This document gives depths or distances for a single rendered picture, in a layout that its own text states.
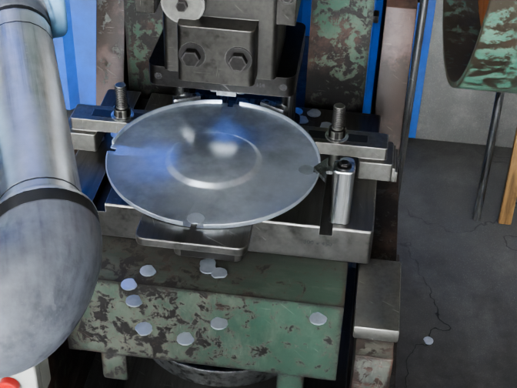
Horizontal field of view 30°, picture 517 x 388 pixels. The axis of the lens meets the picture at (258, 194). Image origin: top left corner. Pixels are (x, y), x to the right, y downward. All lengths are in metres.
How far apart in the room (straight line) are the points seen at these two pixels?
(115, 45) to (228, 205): 0.52
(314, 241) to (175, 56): 0.32
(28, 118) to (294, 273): 0.56
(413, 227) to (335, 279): 1.15
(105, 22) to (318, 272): 0.60
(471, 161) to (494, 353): 0.72
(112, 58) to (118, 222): 0.39
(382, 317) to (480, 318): 0.98
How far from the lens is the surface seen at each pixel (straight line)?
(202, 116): 1.40
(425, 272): 2.35
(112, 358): 1.45
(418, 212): 2.52
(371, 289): 1.33
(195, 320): 1.35
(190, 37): 1.23
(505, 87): 1.07
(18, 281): 0.76
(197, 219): 1.21
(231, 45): 1.23
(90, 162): 1.45
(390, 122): 1.64
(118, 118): 1.45
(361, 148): 1.40
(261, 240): 1.35
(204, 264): 1.35
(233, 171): 1.28
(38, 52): 0.98
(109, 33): 1.67
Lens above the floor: 1.55
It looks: 38 degrees down
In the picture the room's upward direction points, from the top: 2 degrees clockwise
